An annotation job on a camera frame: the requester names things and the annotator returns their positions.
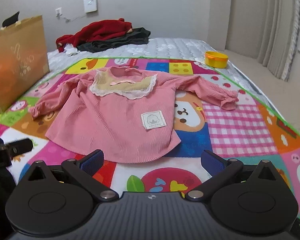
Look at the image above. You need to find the red garment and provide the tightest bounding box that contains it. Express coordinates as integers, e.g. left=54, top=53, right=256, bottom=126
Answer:
left=56, top=18, right=133, bottom=53

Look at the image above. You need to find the black garment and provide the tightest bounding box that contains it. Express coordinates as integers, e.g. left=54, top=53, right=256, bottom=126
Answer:
left=77, top=27, right=151, bottom=53

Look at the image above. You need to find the yellow round container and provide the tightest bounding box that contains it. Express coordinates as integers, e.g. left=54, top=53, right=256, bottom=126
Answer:
left=204, top=51, right=229, bottom=68

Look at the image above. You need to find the colourful cartoon play mat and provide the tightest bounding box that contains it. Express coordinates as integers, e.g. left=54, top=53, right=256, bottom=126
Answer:
left=0, top=56, right=300, bottom=220

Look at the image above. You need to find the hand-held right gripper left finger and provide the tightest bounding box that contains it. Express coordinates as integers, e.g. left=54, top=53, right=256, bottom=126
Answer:
left=21, top=149, right=119, bottom=202

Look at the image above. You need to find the white crumpled cloth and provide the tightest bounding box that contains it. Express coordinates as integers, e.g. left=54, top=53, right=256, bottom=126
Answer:
left=64, top=43, right=80, bottom=57

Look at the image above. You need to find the beige curtain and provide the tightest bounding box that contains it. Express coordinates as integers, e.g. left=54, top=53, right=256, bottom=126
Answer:
left=255, top=0, right=300, bottom=82

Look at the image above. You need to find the dark cloth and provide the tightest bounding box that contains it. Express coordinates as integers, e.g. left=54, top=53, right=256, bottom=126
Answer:
left=2, top=11, right=21, bottom=28

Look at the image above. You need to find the brown paper bag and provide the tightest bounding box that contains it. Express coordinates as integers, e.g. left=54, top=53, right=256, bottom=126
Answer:
left=0, top=15, right=50, bottom=113

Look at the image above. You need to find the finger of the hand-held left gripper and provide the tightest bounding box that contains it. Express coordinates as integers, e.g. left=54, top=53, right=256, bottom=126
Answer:
left=5, top=138, right=34, bottom=157

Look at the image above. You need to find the white wall device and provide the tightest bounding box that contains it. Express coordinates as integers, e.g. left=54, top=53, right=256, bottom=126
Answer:
left=84, top=0, right=98, bottom=13

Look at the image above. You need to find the pink ribbed child's shirt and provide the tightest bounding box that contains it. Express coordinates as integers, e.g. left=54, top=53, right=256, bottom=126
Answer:
left=29, top=66, right=238, bottom=164

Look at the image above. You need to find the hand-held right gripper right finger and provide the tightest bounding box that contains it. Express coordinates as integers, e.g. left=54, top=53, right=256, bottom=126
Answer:
left=185, top=150, right=283, bottom=202

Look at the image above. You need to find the white quilted mattress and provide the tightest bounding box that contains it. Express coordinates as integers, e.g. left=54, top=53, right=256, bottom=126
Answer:
left=0, top=37, right=282, bottom=115

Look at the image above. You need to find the white cable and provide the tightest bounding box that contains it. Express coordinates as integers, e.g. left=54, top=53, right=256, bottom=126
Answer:
left=57, top=12, right=88, bottom=22

